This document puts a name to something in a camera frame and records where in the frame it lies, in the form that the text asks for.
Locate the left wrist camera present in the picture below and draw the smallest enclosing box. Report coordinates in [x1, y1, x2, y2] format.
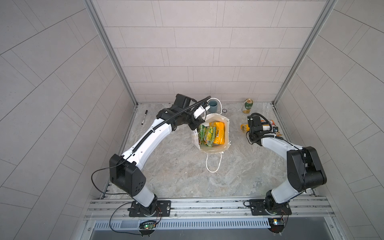
[193, 102, 210, 119]

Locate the controller board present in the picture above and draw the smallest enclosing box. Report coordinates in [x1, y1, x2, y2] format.
[268, 218, 286, 234]
[139, 220, 158, 231]

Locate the left controller board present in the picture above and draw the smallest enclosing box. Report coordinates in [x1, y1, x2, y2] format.
[139, 220, 158, 231]

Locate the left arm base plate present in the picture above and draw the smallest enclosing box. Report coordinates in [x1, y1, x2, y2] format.
[128, 200, 172, 217]

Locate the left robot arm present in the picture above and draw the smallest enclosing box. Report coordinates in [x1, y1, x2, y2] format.
[109, 94, 211, 216]

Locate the left black cable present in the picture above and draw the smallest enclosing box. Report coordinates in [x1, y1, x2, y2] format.
[90, 166, 133, 196]

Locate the pink candy snack bag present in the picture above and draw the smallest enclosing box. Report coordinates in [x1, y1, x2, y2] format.
[261, 120, 283, 137]

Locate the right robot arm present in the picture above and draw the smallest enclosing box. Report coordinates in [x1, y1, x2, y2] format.
[247, 113, 327, 215]

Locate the black marker pen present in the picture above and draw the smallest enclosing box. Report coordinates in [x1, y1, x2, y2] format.
[141, 110, 148, 125]

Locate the yellow candy snack bag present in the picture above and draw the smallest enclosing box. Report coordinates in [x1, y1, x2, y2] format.
[241, 124, 250, 133]

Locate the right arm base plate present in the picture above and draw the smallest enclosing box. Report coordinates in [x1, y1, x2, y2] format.
[244, 199, 292, 216]

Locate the aluminium mounting rail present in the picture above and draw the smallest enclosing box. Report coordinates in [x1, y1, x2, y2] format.
[84, 196, 335, 220]

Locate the green snack bag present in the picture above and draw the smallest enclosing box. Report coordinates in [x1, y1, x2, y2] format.
[205, 126, 216, 147]
[198, 125, 207, 145]

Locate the green beverage can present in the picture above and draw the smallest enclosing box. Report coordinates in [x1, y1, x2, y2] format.
[242, 99, 254, 114]

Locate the teal ceramic cup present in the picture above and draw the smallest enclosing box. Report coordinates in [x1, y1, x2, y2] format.
[208, 100, 218, 114]

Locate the white printed paper bag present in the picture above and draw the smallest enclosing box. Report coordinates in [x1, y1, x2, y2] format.
[192, 98, 231, 157]

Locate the right controller board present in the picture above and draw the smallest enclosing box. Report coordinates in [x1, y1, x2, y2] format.
[268, 218, 286, 234]

